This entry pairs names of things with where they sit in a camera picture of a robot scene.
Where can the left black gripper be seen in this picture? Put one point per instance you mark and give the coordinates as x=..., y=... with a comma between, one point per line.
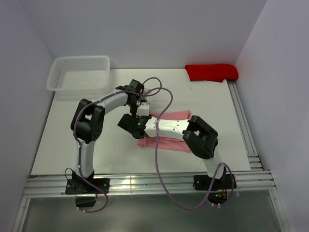
x=133, y=111

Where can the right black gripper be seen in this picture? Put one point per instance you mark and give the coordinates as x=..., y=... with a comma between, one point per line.
x=137, y=117

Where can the pink t shirt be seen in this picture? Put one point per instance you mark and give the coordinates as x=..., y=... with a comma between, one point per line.
x=165, y=142

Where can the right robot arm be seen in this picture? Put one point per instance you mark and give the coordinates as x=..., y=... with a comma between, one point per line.
x=190, y=135

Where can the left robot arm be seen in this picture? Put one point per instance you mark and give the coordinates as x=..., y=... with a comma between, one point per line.
x=87, y=123

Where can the white plastic basket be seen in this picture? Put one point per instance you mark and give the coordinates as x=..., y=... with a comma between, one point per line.
x=80, y=75

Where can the red folded t shirt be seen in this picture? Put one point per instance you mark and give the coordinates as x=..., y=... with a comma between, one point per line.
x=212, y=72

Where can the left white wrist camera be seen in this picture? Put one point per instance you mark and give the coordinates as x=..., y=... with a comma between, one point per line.
x=147, y=91

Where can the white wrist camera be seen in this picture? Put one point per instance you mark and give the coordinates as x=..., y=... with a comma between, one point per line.
x=147, y=91
x=143, y=109

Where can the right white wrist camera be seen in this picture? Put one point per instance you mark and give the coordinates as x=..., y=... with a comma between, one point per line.
x=143, y=109

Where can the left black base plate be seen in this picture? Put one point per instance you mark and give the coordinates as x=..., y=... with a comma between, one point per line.
x=74, y=187

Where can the aluminium front rail frame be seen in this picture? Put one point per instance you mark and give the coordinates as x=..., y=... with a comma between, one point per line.
x=145, y=184

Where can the aluminium right side rail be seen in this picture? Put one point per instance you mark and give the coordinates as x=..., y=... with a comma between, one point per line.
x=251, y=151

